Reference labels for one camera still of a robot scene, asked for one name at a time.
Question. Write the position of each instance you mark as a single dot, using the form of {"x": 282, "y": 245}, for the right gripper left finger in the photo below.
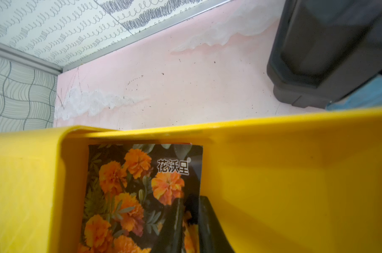
{"x": 170, "y": 239}

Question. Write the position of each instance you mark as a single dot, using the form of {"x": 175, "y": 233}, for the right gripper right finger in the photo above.
{"x": 212, "y": 238}

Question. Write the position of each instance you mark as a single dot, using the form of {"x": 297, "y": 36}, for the marigold seed bag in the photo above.
{"x": 130, "y": 191}

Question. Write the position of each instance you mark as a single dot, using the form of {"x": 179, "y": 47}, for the yellow top drawer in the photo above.
{"x": 298, "y": 184}

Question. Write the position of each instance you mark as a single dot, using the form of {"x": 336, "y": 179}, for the black toolbox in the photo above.
{"x": 325, "y": 50}

